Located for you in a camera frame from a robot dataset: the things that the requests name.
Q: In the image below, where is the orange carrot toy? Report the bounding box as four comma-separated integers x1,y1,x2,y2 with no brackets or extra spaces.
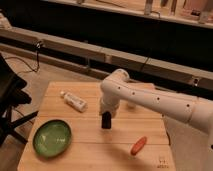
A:
130,136,147,156

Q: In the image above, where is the green bowl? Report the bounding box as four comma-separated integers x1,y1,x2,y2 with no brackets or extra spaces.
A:
32,119,72,158

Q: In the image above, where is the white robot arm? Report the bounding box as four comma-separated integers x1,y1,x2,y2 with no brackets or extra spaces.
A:
100,69,213,149

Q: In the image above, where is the black office chair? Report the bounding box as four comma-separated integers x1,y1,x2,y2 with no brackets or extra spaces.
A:
0,53,38,146

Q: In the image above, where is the grey floor rail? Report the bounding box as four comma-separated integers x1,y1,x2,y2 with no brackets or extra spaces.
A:
0,28,213,91

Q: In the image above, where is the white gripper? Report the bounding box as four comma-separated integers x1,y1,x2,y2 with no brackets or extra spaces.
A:
99,100,119,118

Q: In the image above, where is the white plastic bottle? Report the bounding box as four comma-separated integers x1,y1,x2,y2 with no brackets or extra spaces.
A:
60,91,87,113

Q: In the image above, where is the black cable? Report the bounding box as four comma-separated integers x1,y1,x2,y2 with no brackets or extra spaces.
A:
4,39,44,76

